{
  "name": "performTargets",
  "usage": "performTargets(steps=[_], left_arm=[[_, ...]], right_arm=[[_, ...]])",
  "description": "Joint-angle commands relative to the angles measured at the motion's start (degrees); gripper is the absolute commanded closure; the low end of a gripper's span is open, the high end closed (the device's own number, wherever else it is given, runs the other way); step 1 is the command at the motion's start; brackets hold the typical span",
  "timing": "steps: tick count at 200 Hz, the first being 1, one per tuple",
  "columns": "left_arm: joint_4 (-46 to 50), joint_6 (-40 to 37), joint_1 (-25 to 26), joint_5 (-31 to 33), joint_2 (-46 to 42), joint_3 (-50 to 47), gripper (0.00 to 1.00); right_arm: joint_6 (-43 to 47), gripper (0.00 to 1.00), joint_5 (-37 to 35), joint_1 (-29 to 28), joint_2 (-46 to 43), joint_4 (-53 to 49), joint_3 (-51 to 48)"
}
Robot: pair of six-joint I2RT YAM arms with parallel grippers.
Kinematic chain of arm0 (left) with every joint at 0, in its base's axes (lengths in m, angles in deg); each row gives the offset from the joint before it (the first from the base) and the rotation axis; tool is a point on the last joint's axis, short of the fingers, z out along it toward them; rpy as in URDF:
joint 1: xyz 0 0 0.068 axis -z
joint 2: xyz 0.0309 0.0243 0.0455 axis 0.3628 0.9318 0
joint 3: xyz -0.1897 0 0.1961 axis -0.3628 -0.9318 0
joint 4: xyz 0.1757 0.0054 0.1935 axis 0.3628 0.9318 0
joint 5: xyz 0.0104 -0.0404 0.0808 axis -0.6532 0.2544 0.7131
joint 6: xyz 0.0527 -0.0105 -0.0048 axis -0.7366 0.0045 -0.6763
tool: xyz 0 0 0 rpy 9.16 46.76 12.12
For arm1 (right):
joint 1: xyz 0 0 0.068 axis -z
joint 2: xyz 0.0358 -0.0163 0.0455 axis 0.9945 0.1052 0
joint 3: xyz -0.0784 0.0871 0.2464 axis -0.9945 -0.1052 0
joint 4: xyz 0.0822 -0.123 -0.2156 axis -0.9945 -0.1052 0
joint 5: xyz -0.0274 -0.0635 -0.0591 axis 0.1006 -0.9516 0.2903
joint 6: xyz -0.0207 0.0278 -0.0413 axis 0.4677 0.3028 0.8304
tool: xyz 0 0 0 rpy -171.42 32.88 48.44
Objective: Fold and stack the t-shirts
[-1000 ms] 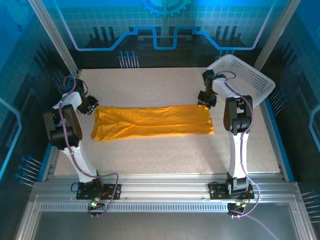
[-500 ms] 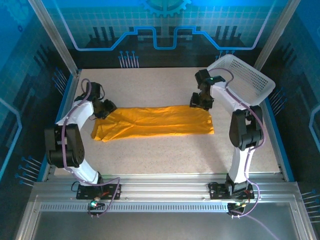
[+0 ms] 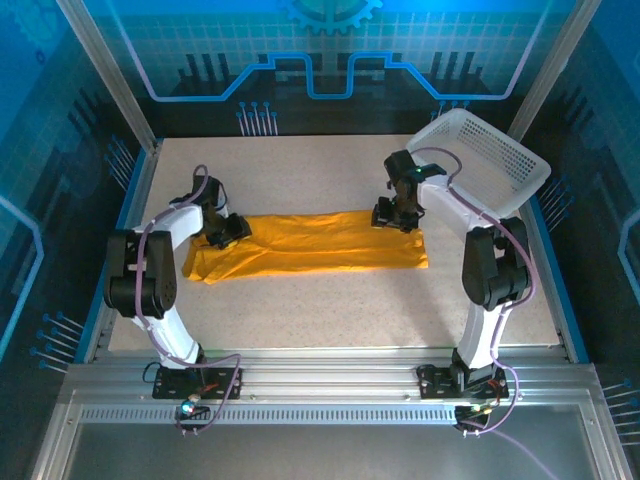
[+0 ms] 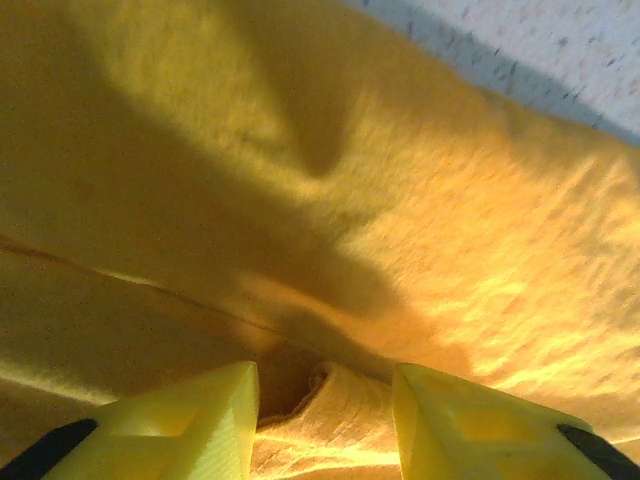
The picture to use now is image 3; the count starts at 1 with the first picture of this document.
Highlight yellow t-shirt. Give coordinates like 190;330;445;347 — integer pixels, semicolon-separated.
181;209;430;286

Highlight white plastic basket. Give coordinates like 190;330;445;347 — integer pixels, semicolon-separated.
405;108;552;219

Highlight small LED circuit board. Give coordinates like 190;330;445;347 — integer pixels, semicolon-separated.
176;397;212;420
455;401;495;422

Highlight grey metal lower tray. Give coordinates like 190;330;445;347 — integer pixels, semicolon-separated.
29;389;637;480

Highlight aluminium side rail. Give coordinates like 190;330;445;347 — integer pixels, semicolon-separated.
82;139;164;364
507;142;592;364

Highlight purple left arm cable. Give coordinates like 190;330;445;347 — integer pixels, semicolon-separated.
133;164;245;437

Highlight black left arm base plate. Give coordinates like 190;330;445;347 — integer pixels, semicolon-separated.
152;366;245;401

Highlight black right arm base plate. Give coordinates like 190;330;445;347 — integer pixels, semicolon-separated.
416;363;510;401

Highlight aluminium mounting rail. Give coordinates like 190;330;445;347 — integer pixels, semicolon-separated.
67;347;601;407

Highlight aluminium frame post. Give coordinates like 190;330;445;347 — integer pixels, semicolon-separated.
503;0;602;152
55;0;164;152

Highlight slotted grey cable duct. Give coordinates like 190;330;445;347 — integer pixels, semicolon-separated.
78;403;462;427

